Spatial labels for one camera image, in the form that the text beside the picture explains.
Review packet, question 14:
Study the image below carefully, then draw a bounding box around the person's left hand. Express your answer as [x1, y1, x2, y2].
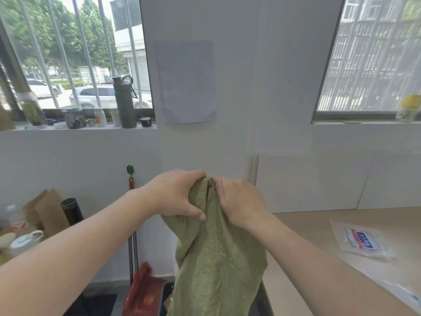
[144, 169, 207, 222]

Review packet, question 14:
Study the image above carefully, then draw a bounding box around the person's right hand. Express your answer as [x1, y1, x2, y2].
[212, 176, 271, 230]

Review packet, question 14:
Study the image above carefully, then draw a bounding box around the olive green cloth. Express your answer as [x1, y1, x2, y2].
[161, 177, 269, 316]

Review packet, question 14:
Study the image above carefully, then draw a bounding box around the person's right forearm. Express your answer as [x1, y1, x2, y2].
[244, 212, 420, 316]

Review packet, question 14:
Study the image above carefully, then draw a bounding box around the person's left forearm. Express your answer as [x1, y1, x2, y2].
[0, 187, 162, 316]

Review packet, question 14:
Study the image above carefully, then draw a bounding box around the red dustpan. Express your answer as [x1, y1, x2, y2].
[122, 262, 167, 316]

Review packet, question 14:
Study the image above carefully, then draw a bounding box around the white paper sheet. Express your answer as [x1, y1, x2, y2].
[154, 39, 218, 125]

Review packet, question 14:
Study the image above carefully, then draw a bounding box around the black thermos flask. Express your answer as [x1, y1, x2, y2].
[61, 197, 86, 227]

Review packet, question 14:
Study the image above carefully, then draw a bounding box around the dark green water bottle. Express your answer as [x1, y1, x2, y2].
[112, 75, 137, 129]

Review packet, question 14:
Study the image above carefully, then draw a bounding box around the black floor mat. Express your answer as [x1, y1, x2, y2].
[62, 293, 118, 316]

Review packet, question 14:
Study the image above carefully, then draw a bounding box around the brown paper bag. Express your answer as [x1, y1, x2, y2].
[22, 188, 70, 241]

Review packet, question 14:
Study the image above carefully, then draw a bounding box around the clear bag with blue label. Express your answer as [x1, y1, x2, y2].
[330, 219, 397, 261]

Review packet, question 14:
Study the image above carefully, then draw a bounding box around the glass jar with grey lid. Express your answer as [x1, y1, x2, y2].
[61, 105, 87, 129]

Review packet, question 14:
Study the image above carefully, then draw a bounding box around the white car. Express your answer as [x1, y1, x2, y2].
[26, 78, 63, 99]
[69, 84, 154, 109]

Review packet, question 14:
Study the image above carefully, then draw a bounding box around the window with metal bars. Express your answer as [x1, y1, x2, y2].
[0, 0, 155, 123]

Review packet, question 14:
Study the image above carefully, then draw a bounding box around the white box truck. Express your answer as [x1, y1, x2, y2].
[78, 66, 112, 86]

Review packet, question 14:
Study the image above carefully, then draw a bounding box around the white mug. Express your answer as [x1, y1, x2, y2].
[9, 230, 45, 258]

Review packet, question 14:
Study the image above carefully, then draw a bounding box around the plastic bottle with red label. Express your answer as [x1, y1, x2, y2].
[5, 204, 27, 231]

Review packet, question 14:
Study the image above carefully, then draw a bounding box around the glass jar with green plant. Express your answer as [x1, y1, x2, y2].
[16, 92, 47, 127]

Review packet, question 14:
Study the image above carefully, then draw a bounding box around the clear plastic bag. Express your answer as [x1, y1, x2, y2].
[349, 259, 421, 314]

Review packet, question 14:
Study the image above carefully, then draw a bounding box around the bottle with yellow flower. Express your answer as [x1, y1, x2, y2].
[396, 94, 421, 123]

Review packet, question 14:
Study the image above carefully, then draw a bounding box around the broom handle with green cap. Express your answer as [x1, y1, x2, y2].
[126, 165, 139, 284]

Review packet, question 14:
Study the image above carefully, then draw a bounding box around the window with grey frame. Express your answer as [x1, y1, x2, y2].
[311, 0, 421, 123]

